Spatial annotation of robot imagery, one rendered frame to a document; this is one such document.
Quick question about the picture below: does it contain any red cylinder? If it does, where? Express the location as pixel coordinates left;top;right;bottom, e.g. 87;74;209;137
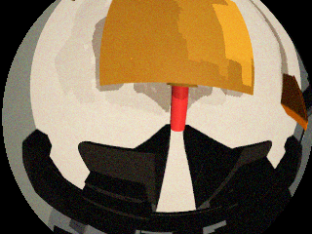
171;86;188;132

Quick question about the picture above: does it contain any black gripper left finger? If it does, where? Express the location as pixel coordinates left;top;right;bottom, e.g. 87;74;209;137
78;124;171;212

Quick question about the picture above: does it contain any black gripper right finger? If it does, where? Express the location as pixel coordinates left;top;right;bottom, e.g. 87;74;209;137
183;125;273;210

